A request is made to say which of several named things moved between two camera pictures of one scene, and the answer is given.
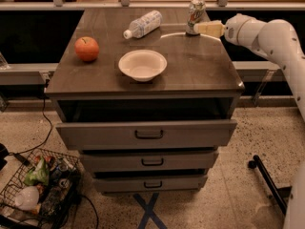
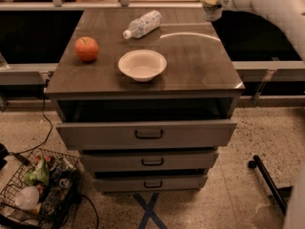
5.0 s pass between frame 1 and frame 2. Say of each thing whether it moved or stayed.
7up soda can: moved
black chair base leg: stayed
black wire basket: stayed
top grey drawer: stayed
